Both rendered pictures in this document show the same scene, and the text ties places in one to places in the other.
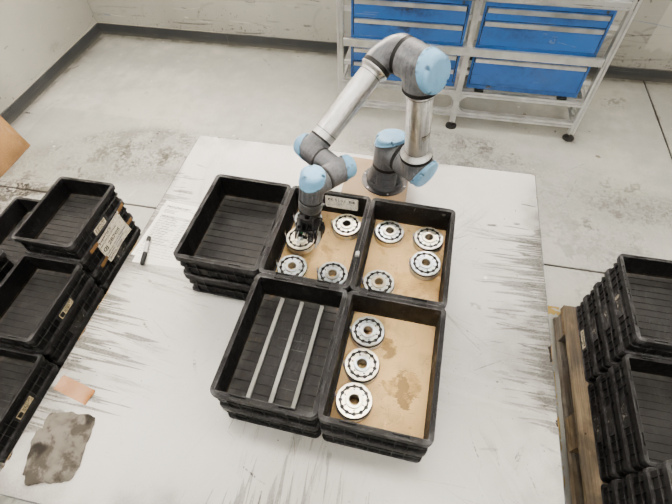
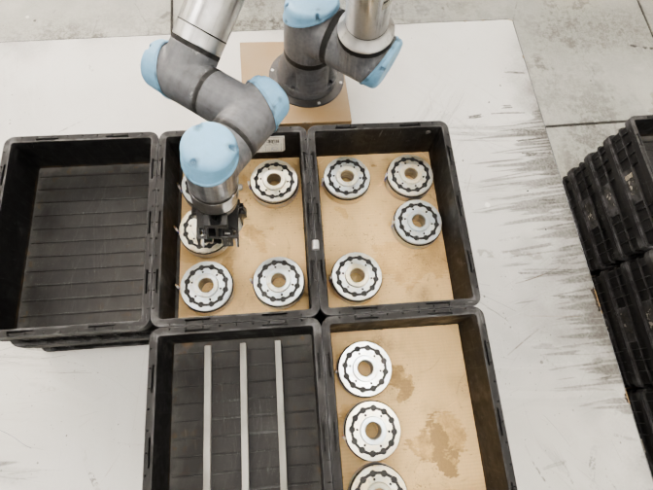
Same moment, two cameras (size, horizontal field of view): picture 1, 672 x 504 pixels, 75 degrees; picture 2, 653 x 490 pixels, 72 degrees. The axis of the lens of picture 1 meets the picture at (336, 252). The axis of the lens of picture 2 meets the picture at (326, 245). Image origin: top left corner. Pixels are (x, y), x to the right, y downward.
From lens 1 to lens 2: 68 cm
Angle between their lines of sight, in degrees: 21
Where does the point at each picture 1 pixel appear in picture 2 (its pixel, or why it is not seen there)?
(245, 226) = (97, 223)
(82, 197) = not seen: outside the picture
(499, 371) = (540, 345)
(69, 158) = not seen: outside the picture
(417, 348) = (442, 368)
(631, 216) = (585, 42)
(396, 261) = (369, 226)
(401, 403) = (445, 469)
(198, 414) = not seen: outside the picture
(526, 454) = (601, 455)
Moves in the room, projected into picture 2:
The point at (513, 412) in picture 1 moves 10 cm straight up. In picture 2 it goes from (571, 401) to (600, 401)
